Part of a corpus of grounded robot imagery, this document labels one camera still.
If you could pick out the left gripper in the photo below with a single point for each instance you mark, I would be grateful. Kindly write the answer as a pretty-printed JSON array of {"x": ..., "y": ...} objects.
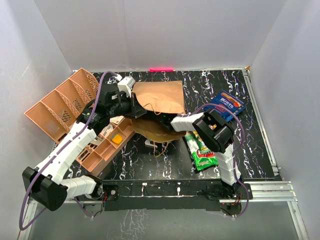
[{"x": 136, "y": 109}]

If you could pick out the brown paper bag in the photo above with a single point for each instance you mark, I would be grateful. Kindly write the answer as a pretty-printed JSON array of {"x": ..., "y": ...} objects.
[{"x": 163, "y": 100}]

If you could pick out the dark blue snack bag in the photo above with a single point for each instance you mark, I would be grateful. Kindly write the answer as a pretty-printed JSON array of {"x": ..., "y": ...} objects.
[{"x": 229, "y": 102}]

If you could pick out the green yellow chips bag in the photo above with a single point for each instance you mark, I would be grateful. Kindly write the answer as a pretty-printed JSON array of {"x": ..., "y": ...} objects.
[{"x": 191, "y": 142}]

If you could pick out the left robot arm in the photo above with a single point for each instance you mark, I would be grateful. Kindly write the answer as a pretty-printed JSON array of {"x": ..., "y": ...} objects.
[{"x": 44, "y": 183}]

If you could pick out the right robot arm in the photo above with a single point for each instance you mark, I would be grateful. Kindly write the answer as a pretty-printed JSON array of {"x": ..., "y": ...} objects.
[{"x": 218, "y": 136}]

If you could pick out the red green snack bag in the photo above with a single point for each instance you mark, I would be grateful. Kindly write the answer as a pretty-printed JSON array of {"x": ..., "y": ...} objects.
[{"x": 204, "y": 160}]

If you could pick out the card packs in organizer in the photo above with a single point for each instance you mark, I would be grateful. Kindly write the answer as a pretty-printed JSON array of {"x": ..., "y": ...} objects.
[{"x": 115, "y": 121}]

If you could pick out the yellow sticky note pad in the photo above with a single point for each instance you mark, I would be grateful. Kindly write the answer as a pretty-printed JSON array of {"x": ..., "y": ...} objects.
[{"x": 117, "y": 139}]

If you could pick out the orange desk organizer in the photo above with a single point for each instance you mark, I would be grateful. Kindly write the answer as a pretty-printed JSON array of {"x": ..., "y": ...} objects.
[{"x": 56, "y": 113}]

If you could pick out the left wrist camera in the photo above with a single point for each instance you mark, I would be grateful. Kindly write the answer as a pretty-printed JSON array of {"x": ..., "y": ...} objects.
[{"x": 126, "y": 83}]

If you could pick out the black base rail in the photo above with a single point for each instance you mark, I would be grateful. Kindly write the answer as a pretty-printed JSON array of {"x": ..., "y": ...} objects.
[{"x": 174, "y": 194}]

